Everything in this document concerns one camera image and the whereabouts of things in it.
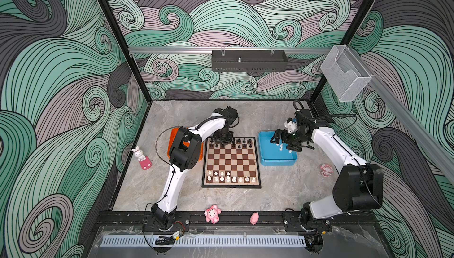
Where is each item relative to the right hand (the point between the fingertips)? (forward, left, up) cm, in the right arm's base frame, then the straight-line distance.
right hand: (279, 143), depth 85 cm
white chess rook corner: (-15, +13, -8) cm, 22 cm away
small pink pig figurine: (-31, +14, -9) cm, 35 cm away
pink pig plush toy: (-30, +32, -7) cm, 45 cm away
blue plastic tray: (0, 0, -11) cm, 11 cm away
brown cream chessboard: (-8, +22, -10) cm, 25 cm away
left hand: (+5, +27, -8) cm, 29 cm away
